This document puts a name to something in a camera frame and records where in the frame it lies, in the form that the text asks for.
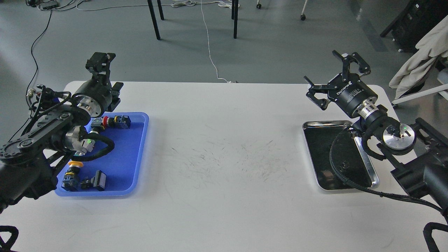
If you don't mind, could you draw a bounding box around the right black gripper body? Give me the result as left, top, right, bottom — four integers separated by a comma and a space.
328, 73, 378, 118

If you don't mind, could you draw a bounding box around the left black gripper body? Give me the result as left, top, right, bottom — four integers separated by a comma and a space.
72, 79, 114, 118

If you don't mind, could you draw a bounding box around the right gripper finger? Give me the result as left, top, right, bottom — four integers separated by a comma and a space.
332, 50, 372, 83
303, 76, 331, 111

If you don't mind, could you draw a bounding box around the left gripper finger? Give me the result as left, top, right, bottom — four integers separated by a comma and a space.
85, 52, 116, 84
111, 82, 124, 108

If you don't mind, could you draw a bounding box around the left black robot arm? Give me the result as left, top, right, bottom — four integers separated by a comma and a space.
0, 52, 123, 211

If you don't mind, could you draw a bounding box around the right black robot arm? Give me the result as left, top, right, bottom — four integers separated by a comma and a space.
301, 50, 447, 252

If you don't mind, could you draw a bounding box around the silver metal tray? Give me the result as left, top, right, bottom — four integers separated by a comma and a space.
302, 121, 380, 193

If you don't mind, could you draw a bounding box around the blue plastic tray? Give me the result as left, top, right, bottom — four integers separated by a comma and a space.
55, 112, 150, 197

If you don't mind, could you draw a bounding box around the red emergency stop button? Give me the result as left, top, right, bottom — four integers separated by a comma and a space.
90, 115, 131, 133

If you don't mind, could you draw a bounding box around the black table leg left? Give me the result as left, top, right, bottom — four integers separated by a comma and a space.
147, 0, 165, 41

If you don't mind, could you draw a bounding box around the black table leg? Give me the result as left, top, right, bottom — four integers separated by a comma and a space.
231, 0, 239, 39
147, 0, 165, 41

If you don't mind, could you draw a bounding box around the black cabinet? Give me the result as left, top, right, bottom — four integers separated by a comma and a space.
380, 0, 448, 53

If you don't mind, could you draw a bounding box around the beige cloth on chair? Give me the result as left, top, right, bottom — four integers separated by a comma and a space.
388, 17, 448, 99

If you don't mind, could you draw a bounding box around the black square push button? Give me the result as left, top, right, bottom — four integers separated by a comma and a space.
80, 170, 107, 191

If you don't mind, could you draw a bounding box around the black table leg right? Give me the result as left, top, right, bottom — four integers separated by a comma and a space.
231, 0, 239, 39

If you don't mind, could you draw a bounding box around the green push button switch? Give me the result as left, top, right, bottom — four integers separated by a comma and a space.
76, 139, 96, 156

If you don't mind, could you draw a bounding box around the black cable on floor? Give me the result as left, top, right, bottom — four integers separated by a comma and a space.
21, 10, 53, 116

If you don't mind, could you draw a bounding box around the yellow push button switch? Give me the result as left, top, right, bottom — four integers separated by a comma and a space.
61, 161, 84, 191

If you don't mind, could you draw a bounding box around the white cable on floor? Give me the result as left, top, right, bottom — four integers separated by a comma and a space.
170, 0, 240, 84

